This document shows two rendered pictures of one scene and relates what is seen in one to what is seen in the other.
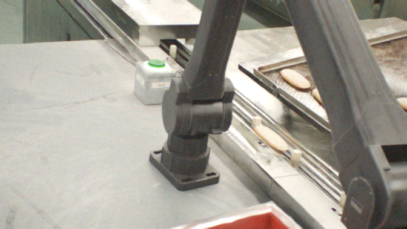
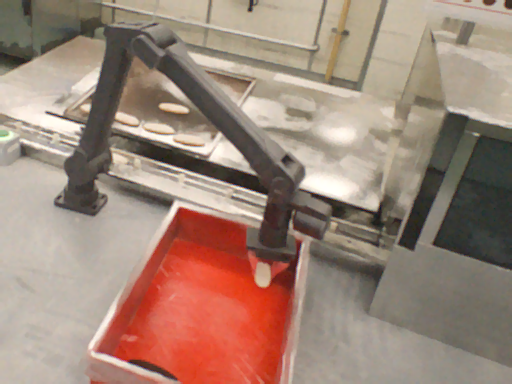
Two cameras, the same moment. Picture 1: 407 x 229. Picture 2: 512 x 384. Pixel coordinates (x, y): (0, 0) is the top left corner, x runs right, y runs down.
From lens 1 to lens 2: 0.56 m
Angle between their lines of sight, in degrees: 36
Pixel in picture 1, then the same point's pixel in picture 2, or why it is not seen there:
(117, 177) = (50, 226)
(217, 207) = (123, 215)
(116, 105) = not seen: outside the picture
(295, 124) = not seen: hidden behind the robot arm
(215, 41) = (108, 118)
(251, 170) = (120, 183)
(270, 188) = (141, 190)
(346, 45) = (241, 117)
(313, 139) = (124, 146)
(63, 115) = not seen: outside the picture
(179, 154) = (83, 194)
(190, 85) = (92, 149)
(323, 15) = (223, 104)
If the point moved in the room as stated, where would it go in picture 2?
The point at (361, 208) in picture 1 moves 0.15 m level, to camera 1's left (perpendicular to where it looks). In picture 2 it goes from (281, 191) to (223, 214)
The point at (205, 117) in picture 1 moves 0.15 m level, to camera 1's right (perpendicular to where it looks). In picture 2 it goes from (101, 165) to (151, 151)
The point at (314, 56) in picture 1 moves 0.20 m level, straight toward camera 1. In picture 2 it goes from (223, 125) to (286, 178)
